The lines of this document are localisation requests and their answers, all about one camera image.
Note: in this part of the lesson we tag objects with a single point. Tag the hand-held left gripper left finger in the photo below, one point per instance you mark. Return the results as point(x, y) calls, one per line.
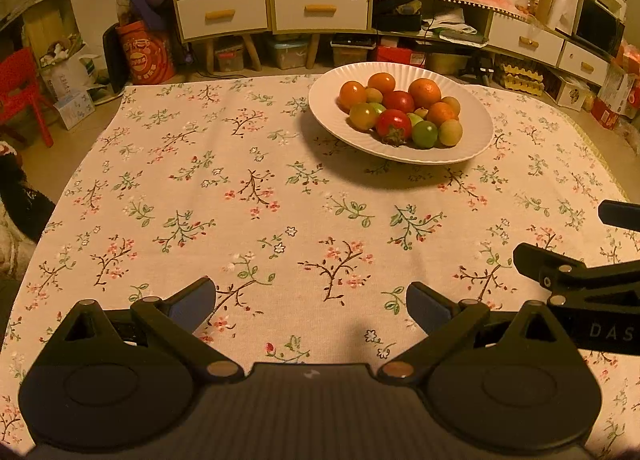
point(192, 302)

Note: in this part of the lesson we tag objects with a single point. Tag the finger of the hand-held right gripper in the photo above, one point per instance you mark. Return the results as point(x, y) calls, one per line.
point(600, 279)
point(620, 216)

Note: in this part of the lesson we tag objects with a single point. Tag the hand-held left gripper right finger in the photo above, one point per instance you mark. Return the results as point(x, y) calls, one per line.
point(425, 305)

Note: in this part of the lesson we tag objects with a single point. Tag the red tomato with dried calyx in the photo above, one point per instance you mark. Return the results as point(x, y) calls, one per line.
point(393, 126)

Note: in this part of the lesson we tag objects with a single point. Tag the orange mandarin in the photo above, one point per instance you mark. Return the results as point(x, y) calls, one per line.
point(442, 114)
point(424, 92)

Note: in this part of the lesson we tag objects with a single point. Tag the small tan fruit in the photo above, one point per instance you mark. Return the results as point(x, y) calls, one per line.
point(421, 112)

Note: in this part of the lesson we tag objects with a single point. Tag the light green tomato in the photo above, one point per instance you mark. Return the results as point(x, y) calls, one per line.
point(415, 118)
point(380, 108)

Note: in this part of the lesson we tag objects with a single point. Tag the tan speckled fruit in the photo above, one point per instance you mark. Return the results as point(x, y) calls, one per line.
point(374, 94)

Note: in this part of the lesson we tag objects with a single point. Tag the white ribbed plate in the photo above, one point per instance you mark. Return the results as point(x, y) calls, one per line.
point(325, 110)

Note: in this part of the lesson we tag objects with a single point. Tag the white and red carton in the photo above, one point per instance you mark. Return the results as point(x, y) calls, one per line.
point(612, 90)

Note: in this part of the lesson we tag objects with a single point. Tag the white printed carton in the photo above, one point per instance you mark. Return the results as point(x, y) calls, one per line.
point(570, 90)

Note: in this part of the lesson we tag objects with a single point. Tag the floral tablecloth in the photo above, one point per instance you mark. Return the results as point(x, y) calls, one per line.
point(200, 165)

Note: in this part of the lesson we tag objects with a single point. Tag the yellow egg tray stack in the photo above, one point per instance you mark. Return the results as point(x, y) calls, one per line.
point(525, 78)

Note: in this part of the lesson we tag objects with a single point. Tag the black microwave oven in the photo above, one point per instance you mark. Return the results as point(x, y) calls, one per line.
point(597, 28)

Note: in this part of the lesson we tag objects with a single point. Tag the black fleece-lined jacket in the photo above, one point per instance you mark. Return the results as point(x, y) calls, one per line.
point(25, 200)

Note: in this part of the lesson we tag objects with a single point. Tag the small pale box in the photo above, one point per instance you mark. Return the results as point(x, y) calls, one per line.
point(75, 110)

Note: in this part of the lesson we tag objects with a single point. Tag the tan container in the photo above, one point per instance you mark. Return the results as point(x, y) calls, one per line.
point(447, 64)

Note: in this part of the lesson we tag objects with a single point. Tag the wooden tv stand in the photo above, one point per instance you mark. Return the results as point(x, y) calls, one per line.
point(480, 15)

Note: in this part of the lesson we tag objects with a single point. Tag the small clear storage box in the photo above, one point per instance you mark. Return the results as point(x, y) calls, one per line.
point(229, 58)

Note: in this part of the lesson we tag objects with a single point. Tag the red box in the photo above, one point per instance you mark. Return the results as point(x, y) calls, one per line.
point(395, 56)

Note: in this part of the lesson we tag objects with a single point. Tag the orange printed bag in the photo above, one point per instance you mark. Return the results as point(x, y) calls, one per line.
point(145, 55)

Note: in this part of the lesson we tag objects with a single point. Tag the black flat bag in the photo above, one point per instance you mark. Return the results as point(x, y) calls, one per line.
point(112, 60)

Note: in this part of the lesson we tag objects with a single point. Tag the white cardboard box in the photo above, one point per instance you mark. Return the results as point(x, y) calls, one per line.
point(65, 75)

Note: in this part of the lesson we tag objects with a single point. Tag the storage box with black lid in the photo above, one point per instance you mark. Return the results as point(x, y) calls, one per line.
point(350, 55)

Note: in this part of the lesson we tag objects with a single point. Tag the white papers pile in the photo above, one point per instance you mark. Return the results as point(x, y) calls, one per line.
point(450, 18)

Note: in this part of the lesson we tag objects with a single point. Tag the clear box with blue lid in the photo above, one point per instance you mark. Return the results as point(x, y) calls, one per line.
point(287, 55)

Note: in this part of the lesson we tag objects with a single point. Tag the red plastic chair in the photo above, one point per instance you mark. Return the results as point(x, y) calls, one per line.
point(20, 75)

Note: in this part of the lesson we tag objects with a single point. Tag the plush toy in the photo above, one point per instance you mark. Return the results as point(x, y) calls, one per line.
point(57, 50)

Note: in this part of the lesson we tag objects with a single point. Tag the low wooden drawer cabinet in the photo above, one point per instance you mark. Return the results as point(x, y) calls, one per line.
point(320, 35)

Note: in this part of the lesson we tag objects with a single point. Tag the wooden bookshelf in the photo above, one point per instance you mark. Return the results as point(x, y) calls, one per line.
point(47, 25)

